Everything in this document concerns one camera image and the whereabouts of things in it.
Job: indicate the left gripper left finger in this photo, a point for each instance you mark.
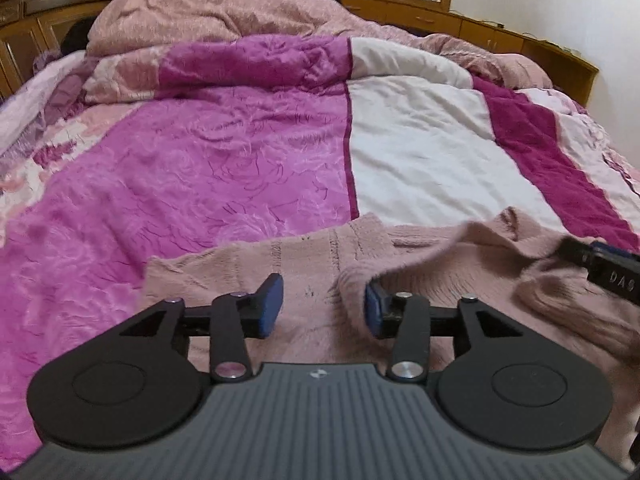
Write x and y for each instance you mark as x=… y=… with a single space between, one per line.
x=155 y=343

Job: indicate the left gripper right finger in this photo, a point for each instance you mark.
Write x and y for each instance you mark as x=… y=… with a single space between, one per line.
x=411 y=322

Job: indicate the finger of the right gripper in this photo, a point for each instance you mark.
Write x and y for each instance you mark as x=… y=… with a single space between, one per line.
x=613 y=269

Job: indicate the pink knit sweater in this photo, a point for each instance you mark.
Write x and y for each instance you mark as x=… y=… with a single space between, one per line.
x=509 y=262

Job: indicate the magenta floral bedspread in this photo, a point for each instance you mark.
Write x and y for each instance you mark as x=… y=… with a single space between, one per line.
x=167 y=151

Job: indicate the wooden side cabinet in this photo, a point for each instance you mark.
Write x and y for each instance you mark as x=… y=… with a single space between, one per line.
x=569 y=73

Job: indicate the pink rumpled quilt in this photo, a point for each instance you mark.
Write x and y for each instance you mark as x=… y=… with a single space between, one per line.
x=127 y=25

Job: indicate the wooden headboard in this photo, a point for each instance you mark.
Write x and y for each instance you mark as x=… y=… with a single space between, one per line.
x=31 y=27

